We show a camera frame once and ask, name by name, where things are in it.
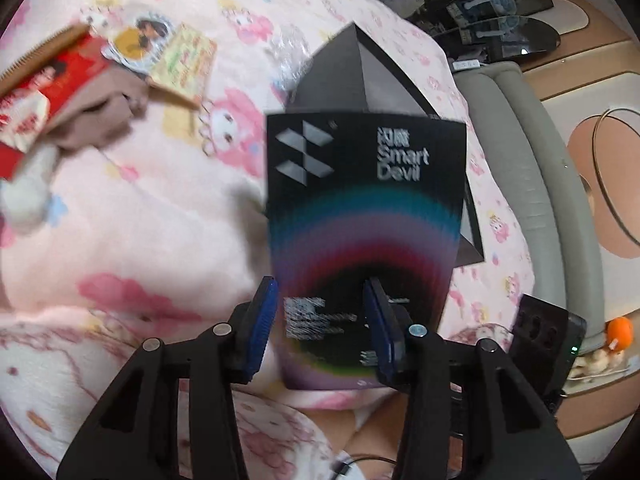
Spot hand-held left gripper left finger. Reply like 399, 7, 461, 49
56, 276, 279, 480

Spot round cartoon sticker card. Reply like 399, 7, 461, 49
100, 7, 176, 78

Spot small beige plush toy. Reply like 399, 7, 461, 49
570, 347, 626, 381

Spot red photo card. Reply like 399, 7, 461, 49
0, 35, 108, 181

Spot black cable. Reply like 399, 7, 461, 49
332, 455, 401, 476

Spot yellow-green printed card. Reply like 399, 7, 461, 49
147, 24, 219, 111

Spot clear plastic wrap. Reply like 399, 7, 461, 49
265, 25, 321, 93

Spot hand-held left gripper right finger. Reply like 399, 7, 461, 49
362, 277, 583, 480

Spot thin metal hoop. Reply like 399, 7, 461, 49
592, 107, 640, 246

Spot black oval tray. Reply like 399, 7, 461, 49
430, 16, 562, 63

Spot orange toy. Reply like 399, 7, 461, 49
605, 317, 632, 351

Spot grey padded bed frame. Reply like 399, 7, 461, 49
452, 62, 608, 351

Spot black box with rainbow print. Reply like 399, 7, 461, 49
265, 107, 468, 392

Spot large black container box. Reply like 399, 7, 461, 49
285, 22, 486, 267

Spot pink cartoon printed blanket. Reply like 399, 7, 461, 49
0, 0, 536, 480

